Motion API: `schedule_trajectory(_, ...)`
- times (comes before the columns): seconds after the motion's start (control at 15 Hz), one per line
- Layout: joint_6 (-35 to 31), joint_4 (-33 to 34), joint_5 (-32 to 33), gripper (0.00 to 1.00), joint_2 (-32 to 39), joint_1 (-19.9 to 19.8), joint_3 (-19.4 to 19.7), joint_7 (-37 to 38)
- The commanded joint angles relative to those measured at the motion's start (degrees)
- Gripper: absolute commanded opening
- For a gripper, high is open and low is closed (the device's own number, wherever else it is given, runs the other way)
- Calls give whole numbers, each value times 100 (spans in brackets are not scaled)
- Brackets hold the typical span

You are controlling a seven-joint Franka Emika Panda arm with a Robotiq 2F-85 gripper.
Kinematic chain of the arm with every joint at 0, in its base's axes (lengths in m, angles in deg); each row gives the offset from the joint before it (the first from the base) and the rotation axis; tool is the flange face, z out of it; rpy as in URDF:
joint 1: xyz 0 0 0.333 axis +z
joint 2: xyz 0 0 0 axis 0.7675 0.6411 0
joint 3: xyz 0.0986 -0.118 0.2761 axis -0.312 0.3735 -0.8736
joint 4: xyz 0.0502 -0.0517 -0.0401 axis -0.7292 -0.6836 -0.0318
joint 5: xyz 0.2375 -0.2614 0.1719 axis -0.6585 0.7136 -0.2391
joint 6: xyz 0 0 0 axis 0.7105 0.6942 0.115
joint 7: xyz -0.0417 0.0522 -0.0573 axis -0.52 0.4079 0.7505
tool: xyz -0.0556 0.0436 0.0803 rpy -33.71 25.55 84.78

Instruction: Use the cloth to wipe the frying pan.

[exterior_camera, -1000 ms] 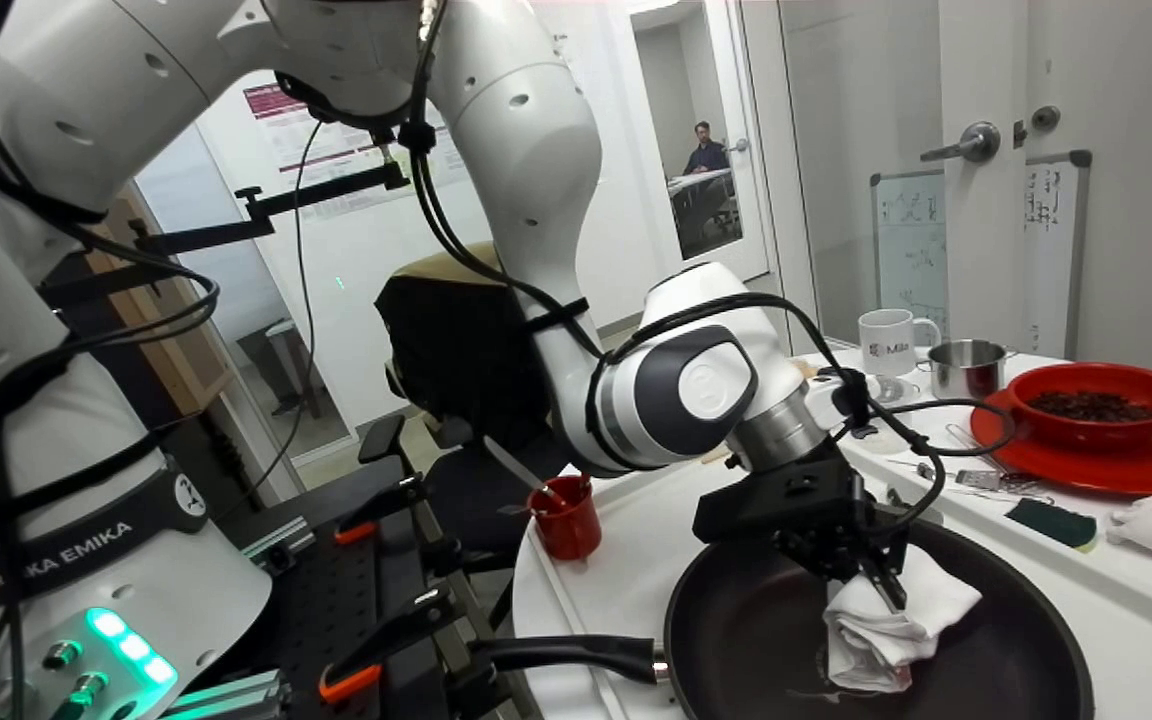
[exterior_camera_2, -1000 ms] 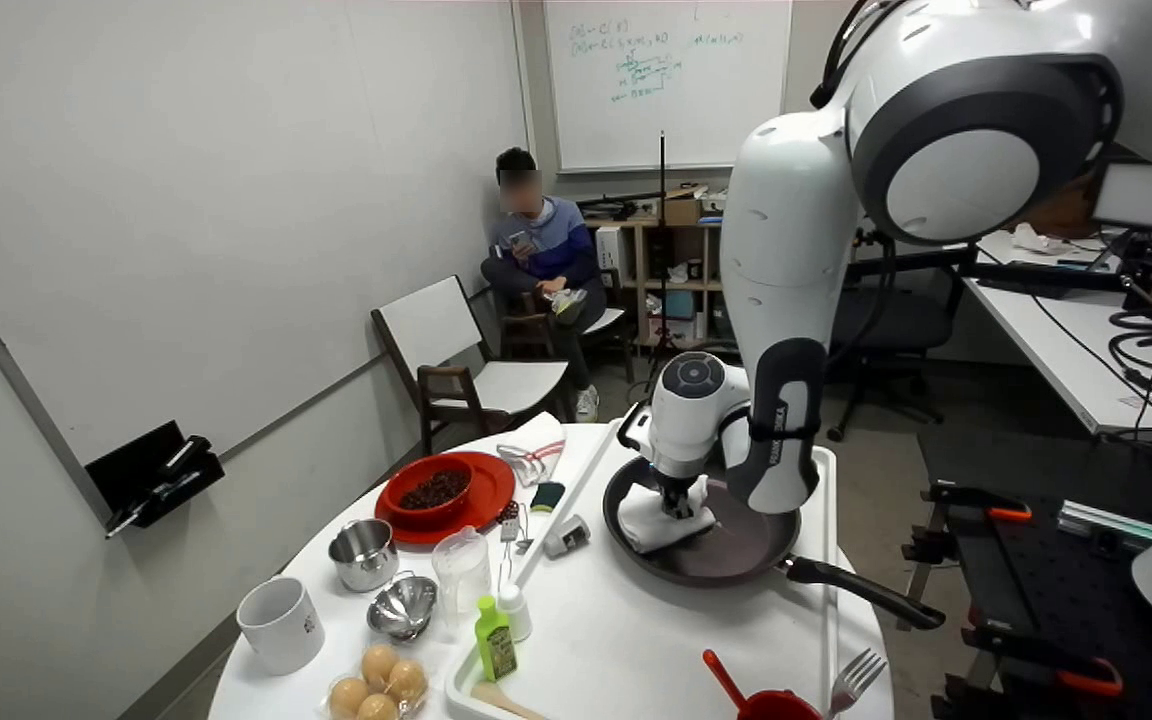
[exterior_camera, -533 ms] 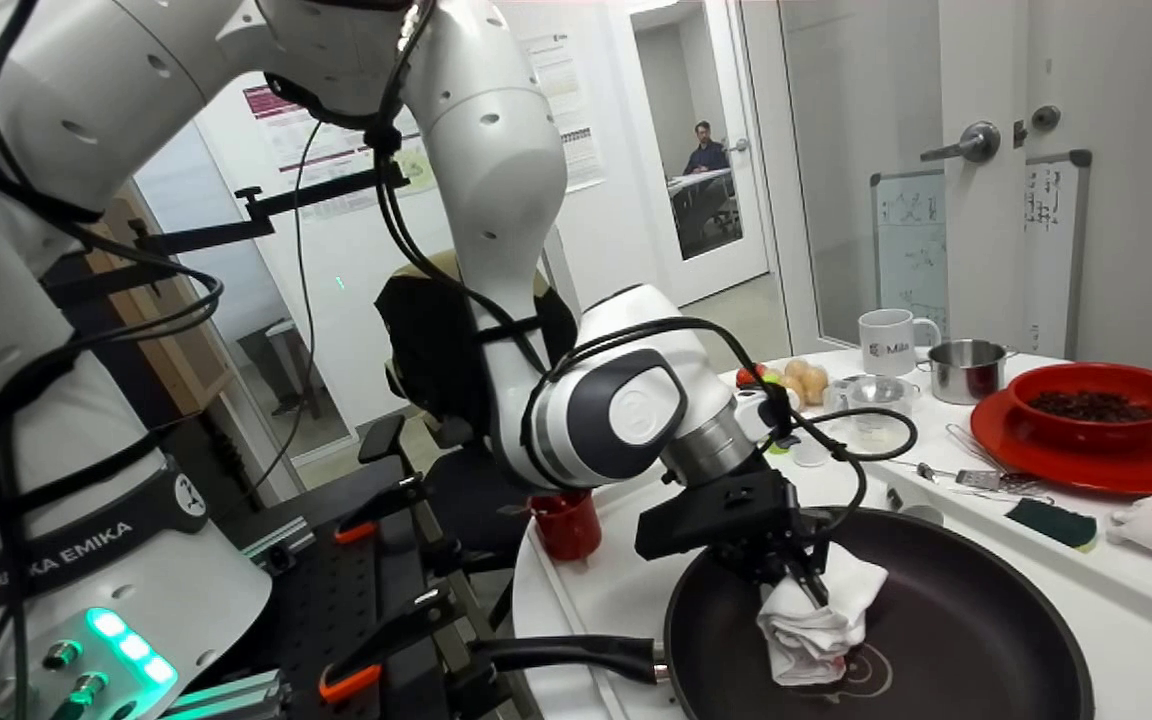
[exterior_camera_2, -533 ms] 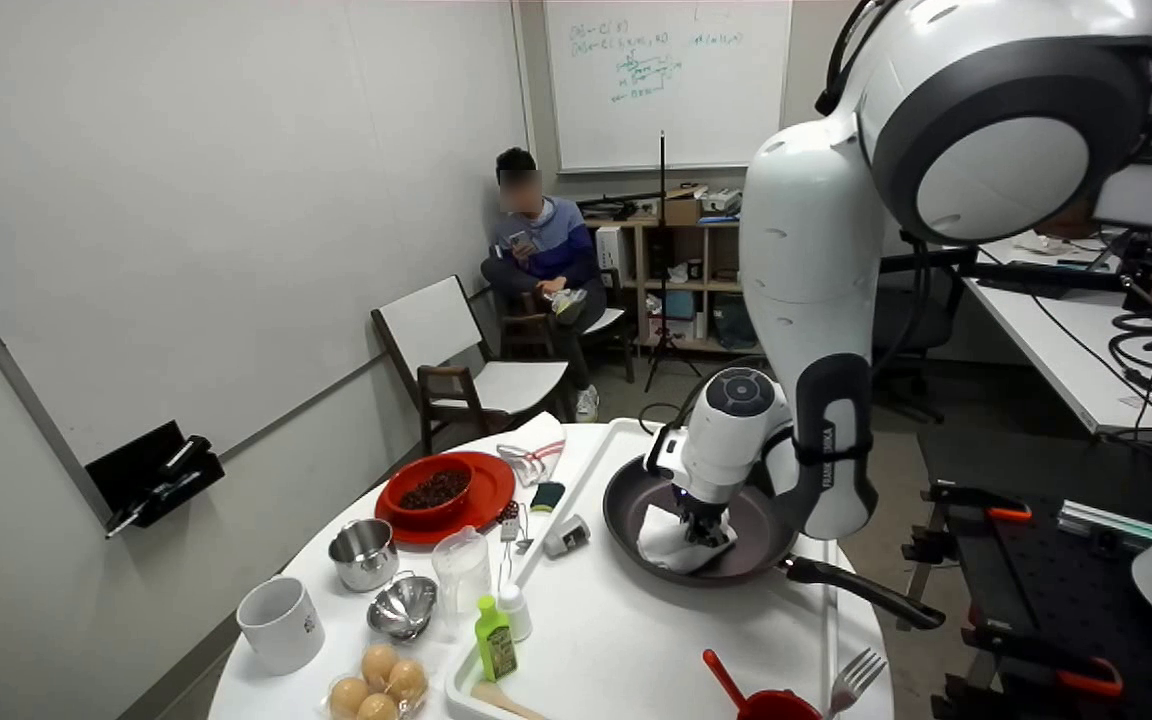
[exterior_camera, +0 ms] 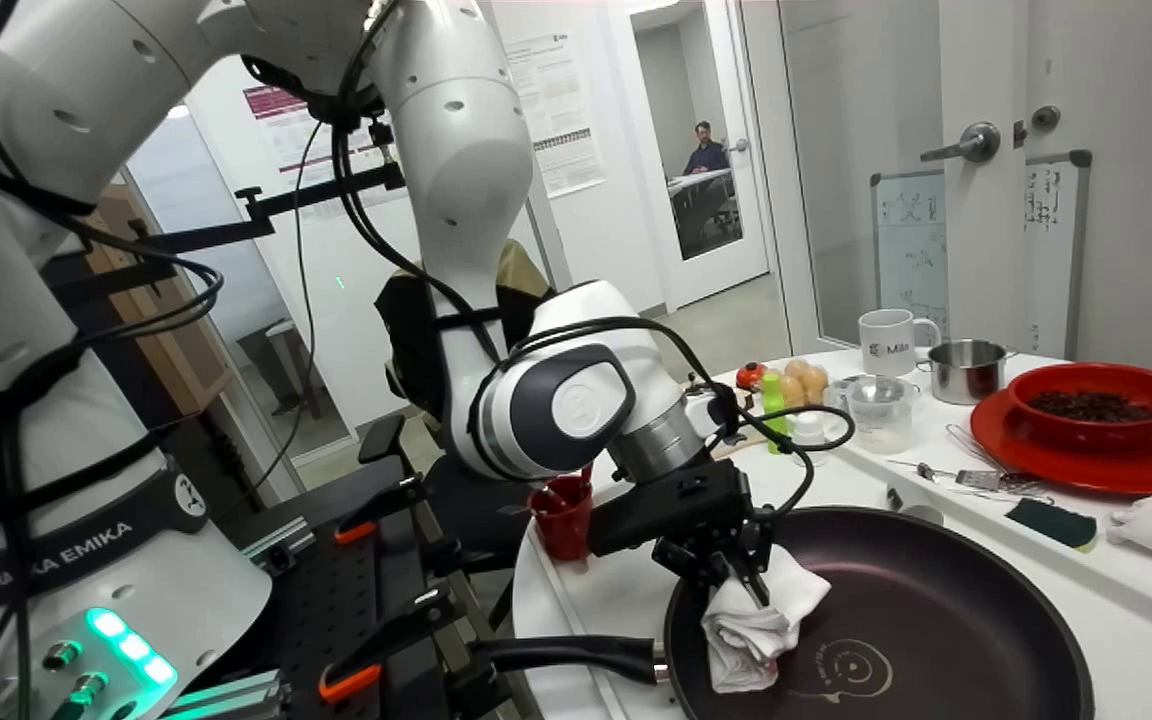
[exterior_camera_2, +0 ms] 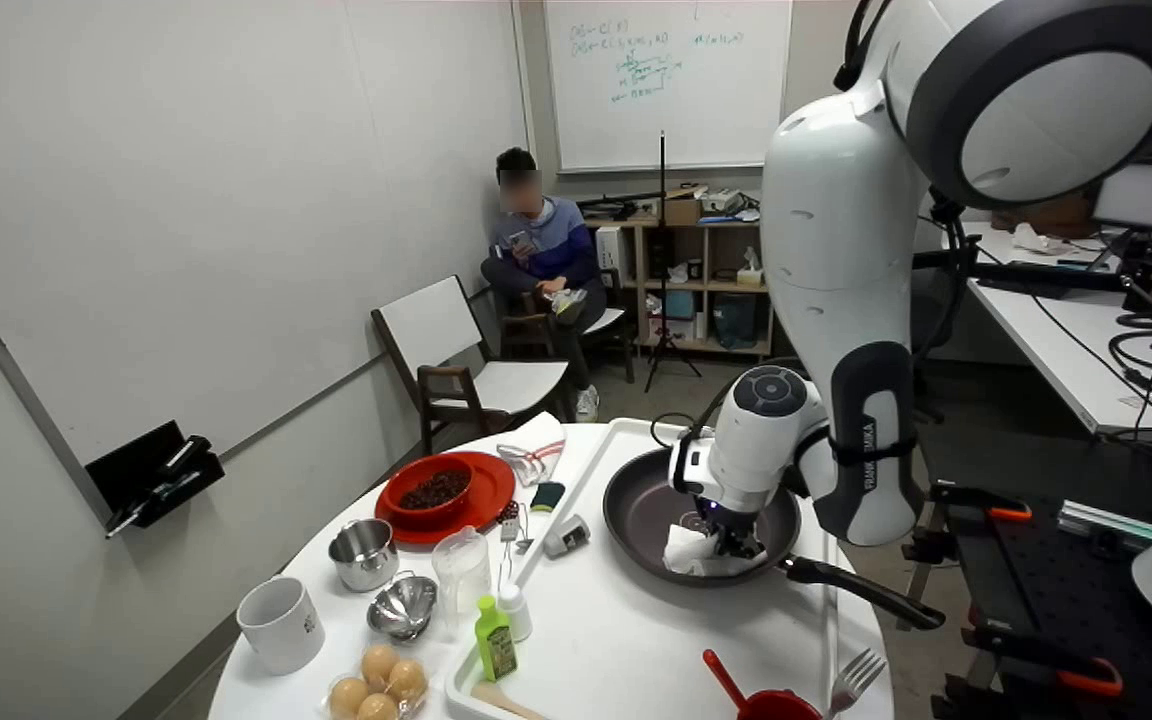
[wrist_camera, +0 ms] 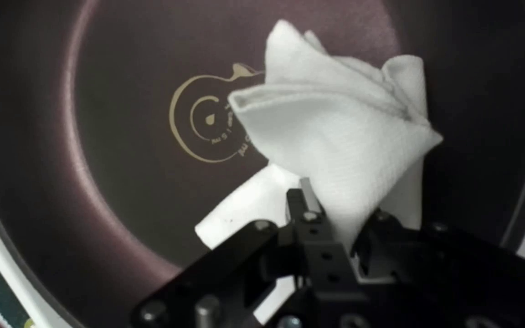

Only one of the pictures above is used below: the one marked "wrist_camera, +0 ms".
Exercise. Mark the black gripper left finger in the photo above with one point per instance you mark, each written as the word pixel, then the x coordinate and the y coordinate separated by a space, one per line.
pixel 317 260

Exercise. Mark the white cloth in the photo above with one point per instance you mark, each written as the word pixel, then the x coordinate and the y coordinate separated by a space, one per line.
pixel 336 133

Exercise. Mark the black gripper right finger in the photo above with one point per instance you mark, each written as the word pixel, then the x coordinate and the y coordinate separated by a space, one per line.
pixel 445 273

